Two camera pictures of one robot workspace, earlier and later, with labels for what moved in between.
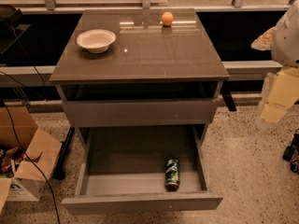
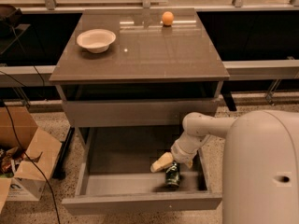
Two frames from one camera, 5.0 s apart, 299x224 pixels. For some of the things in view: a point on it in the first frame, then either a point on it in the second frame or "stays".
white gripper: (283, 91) → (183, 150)
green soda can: (172, 175) stays
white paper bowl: (96, 41) stays
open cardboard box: (18, 129) stays
